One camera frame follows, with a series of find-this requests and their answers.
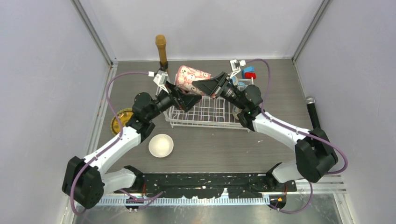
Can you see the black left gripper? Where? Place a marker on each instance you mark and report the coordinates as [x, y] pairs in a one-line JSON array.
[[185, 101]]

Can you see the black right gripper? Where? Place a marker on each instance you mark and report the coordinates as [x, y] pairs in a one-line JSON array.
[[213, 87]]

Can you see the blue ceramic mug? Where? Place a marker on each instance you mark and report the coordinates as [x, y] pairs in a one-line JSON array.
[[239, 85]]

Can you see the pink ceramic mug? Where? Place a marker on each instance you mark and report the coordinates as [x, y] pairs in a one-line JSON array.
[[186, 75]]

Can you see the white floral bowl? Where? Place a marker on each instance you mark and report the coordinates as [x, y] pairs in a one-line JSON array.
[[161, 145]]

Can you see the small yellow patterned plate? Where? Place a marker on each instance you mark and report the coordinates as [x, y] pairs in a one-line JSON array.
[[123, 119]]

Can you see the cream green ceramic mug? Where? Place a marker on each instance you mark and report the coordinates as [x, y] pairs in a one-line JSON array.
[[235, 112]]

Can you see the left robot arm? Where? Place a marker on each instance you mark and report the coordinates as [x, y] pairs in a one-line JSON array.
[[87, 179]]

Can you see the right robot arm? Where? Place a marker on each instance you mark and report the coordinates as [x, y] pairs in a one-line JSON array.
[[314, 156]]

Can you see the red blue toy brick stack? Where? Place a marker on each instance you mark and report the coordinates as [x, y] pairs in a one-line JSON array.
[[248, 73]]

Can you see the black microphone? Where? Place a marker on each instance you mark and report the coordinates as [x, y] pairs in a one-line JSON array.
[[311, 108]]

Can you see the white wire dish rack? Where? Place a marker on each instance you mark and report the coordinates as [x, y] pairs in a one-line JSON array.
[[211, 113]]

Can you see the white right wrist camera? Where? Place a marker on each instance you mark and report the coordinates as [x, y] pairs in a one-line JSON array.
[[236, 67]]

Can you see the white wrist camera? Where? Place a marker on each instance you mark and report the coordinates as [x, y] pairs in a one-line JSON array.
[[160, 78], [236, 67]]

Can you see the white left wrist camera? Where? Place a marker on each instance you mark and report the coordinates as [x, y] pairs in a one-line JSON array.
[[160, 78]]

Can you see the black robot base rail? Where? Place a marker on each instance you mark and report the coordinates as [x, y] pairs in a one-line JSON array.
[[207, 185]]

